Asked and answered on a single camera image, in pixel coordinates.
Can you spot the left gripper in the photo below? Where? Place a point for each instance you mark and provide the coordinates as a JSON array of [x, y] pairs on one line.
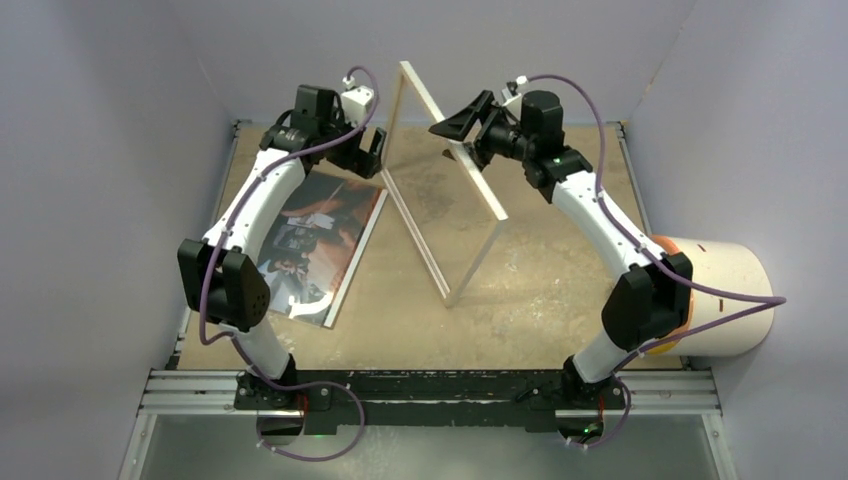
[[360, 163]]

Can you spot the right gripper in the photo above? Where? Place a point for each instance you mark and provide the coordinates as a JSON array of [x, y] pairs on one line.
[[458, 127]]

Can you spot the wooden picture frame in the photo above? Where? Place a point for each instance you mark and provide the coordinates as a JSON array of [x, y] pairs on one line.
[[449, 209]]

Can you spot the glossy photo print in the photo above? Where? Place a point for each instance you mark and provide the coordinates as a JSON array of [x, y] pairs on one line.
[[311, 253]]

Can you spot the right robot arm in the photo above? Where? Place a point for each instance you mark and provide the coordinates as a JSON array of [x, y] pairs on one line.
[[646, 302]]

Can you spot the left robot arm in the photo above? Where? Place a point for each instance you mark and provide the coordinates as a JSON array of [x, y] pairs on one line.
[[220, 272]]

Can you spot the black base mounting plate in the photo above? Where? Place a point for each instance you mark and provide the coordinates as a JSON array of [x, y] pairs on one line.
[[538, 401]]

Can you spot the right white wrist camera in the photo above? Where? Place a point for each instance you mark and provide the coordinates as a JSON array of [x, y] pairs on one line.
[[513, 91]]

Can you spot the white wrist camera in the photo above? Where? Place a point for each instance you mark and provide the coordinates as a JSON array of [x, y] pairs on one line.
[[513, 91], [356, 100]]

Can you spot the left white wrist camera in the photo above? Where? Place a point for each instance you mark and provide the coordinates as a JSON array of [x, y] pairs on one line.
[[356, 100]]

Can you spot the aluminium rail frame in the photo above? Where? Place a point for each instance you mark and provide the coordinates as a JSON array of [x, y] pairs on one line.
[[646, 392]]

